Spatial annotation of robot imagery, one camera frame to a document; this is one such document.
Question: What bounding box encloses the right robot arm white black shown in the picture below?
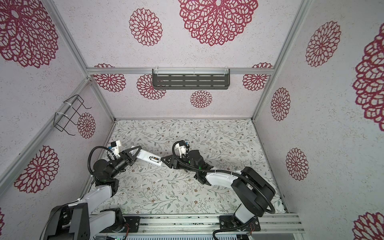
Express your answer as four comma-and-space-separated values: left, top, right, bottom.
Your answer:
161, 150, 276, 225

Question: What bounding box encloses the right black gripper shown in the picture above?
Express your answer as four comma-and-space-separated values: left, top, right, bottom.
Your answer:
162, 155, 200, 175

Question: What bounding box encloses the white remote control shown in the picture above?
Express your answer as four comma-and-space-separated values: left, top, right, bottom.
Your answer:
137, 149, 162, 167

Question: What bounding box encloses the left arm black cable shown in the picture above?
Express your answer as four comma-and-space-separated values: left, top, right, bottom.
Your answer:
87, 145, 116, 176

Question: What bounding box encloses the black wire wall basket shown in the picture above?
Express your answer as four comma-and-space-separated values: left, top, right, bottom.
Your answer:
53, 94, 91, 136

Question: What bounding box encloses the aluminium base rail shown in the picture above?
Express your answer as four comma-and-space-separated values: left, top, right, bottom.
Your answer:
53, 213, 305, 235

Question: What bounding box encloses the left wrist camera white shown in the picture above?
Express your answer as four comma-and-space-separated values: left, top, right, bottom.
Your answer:
109, 140, 122, 158

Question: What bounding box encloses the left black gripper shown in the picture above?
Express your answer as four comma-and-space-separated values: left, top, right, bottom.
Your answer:
110, 145, 142, 179

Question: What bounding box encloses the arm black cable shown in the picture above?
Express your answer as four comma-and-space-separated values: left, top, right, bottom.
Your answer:
171, 140, 276, 240
87, 145, 116, 176

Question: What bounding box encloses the dark grey wall shelf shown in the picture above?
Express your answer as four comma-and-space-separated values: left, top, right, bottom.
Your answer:
152, 69, 231, 90

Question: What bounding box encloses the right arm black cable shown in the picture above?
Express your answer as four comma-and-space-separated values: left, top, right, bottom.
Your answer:
171, 140, 276, 240

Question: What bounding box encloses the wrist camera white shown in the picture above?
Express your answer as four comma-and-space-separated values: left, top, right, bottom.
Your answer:
176, 141, 190, 157
109, 140, 122, 158

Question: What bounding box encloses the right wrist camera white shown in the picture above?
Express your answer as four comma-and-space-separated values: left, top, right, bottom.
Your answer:
176, 141, 190, 157

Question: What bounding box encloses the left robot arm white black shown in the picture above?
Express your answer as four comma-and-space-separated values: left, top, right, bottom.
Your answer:
40, 146, 142, 240

